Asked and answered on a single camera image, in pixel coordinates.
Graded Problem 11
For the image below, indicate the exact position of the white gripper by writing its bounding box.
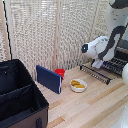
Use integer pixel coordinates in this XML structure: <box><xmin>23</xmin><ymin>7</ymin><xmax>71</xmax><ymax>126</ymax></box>
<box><xmin>90</xmin><ymin>58</ymin><xmax>105</xmax><ymax>70</ymax></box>

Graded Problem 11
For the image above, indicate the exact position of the white ceramic bowl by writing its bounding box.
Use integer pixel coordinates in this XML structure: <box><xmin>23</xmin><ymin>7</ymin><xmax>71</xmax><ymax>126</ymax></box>
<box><xmin>69</xmin><ymin>78</ymin><xmax>88</xmax><ymax>94</ymax></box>

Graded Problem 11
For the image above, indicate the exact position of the black dish drainer basket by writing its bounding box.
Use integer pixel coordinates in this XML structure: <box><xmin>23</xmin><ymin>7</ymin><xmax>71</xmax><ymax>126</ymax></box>
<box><xmin>100</xmin><ymin>39</ymin><xmax>128</xmax><ymax>76</ymax></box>

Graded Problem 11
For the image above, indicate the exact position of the straight yellow food piece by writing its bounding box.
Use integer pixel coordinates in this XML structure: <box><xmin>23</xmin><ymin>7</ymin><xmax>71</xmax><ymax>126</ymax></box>
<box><xmin>73</xmin><ymin>83</ymin><xmax>86</xmax><ymax>90</ymax></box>

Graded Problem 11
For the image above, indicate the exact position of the white rounded object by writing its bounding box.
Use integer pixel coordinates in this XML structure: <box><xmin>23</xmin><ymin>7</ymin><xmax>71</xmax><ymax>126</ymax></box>
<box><xmin>121</xmin><ymin>62</ymin><xmax>128</xmax><ymax>87</ymax></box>

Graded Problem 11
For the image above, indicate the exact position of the red cup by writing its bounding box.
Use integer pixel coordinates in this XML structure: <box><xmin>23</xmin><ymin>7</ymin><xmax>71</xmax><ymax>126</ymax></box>
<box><xmin>54</xmin><ymin>68</ymin><xmax>66</xmax><ymax>80</ymax></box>

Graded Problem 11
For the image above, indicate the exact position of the dark blue book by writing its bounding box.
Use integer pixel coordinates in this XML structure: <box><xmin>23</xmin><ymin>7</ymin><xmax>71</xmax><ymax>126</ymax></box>
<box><xmin>35</xmin><ymin>64</ymin><xmax>63</xmax><ymax>95</ymax></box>

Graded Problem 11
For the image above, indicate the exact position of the light woven folding screen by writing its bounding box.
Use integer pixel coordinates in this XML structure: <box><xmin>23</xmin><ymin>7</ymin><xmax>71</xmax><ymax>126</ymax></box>
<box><xmin>0</xmin><ymin>0</ymin><xmax>116</xmax><ymax>82</ymax></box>

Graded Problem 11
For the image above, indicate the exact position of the black fabric storage box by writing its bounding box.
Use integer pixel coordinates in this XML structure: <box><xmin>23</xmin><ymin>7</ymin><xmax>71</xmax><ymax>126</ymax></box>
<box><xmin>0</xmin><ymin>58</ymin><xmax>50</xmax><ymax>128</ymax></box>

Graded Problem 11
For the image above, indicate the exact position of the thin black pole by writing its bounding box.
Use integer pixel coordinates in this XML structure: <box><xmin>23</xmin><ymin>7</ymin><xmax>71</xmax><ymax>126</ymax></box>
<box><xmin>2</xmin><ymin>0</ymin><xmax>14</xmax><ymax>61</ymax></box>

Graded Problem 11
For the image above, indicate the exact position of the flat black wire rack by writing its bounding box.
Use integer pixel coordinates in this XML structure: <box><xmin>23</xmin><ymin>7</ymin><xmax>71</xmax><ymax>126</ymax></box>
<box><xmin>79</xmin><ymin>63</ymin><xmax>113</xmax><ymax>86</ymax></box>

